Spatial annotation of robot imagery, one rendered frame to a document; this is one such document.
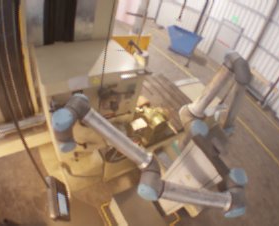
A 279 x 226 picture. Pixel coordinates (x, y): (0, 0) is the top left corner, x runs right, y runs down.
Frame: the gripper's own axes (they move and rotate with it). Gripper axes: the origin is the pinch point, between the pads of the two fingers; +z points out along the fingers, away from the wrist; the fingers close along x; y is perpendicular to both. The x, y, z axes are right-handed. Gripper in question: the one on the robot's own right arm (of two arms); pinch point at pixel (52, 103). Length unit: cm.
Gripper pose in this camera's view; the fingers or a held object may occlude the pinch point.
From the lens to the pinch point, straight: 106.0
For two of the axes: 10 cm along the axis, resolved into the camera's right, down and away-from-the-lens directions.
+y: -7.1, 0.3, -7.0
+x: -4.6, 7.4, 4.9
